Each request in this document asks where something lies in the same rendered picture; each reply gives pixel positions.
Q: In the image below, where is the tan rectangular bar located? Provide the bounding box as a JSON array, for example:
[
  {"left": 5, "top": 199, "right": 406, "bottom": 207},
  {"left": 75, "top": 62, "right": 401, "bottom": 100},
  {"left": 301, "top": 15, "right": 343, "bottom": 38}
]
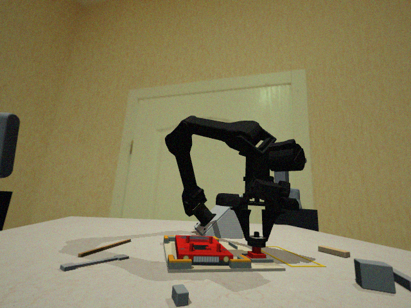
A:
[{"left": 318, "top": 245, "right": 350, "bottom": 258}]

